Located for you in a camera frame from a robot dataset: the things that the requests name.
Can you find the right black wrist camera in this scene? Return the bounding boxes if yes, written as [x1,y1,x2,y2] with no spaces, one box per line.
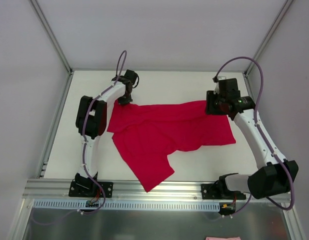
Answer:
[218,78,241,100]

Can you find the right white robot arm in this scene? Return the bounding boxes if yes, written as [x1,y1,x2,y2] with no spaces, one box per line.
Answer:
[205,90,299,199]

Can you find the aluminium front rail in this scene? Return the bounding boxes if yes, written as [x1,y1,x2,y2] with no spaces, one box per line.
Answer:
[22,178,293,202]

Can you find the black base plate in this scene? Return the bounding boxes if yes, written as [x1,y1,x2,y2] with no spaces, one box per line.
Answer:
[200,182,247,200]
[68,180,114,198]

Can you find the slotted cable duct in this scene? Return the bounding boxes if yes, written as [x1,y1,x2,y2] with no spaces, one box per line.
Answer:
[32,199,220,213]

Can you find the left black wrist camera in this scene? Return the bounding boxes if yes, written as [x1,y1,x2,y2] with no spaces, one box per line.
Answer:
[124,69,140,89]

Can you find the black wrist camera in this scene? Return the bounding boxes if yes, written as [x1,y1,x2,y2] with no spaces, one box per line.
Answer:
[124,69,140,89]
[218,78,241,100]

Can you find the red t-shirt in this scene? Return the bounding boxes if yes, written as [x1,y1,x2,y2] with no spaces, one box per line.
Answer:
[107,100,236,192]

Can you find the pink folded cloth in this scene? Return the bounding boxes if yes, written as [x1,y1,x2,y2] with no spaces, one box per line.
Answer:
[205,236,241,240]

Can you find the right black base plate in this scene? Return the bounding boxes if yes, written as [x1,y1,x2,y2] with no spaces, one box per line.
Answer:
[200,182,247,200]

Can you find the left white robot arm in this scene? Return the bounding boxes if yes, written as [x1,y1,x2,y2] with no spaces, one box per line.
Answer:
[75,76,137,197]

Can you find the aluminium frame post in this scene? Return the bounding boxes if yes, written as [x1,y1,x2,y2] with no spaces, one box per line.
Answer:
[243,0,295,76]
[28,0,73,75]

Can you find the left aluminium frame post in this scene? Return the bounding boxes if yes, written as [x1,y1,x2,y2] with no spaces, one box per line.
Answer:
[28,0,73,75]

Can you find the right aluminium frame post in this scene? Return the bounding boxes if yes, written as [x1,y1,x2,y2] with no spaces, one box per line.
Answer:
[243,0,295,76]

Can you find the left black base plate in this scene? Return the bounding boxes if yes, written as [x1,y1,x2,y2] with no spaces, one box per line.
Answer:
[68,180,114,198]

